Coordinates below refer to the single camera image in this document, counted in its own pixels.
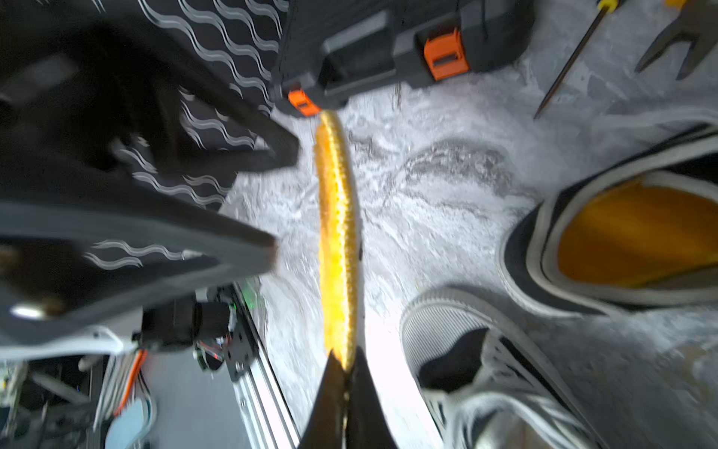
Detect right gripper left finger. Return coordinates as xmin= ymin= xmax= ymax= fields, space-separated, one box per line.
xmin=298 ymin=353 xmax=347 ymax=449

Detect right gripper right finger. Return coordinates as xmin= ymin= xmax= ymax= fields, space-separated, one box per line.
xmin=345 ymin=347 xmax=398 ymax=449

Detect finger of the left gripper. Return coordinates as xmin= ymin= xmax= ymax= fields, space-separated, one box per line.
xmin=103 ymin=16 xmax=300 ymax=174
xmin=1 ymin=200 xmax=275 ymax=345

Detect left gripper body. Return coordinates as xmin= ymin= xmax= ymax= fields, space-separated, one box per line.
xmin=0 ymin=0 xmax=169 ymax=349

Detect black canvas sneaker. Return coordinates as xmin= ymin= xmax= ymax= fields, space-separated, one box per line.
xmin=400 ymin=288 xmax=607 ymax=448
xmin=499 ymin=125 xmax=717 ymax=318

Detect orange insole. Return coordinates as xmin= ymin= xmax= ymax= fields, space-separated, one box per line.
xmin=557 ymin=177 xmax=717 ymax=289
xmin=314 ymin=110 xmax=361 ymax=373

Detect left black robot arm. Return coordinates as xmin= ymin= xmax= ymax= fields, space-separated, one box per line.
xmin=1 ymin=1 xmax=299 ymax=448

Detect black plastic tool case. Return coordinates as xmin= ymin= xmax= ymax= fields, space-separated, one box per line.
xmin=270 ymin=0 xmax=535 ymax=118

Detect yellow black screwdriver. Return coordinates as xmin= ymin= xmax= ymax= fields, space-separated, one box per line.
xmin=533 ymin=0 xmax=623 ymax=121

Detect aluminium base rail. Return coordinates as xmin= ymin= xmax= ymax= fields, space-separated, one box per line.
xmin=222 ymin=282 xmax=300 ymax=448

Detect orange handled pliers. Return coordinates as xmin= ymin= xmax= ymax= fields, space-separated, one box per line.
xmin=635 ymin=0 xmax=717 ymax=80

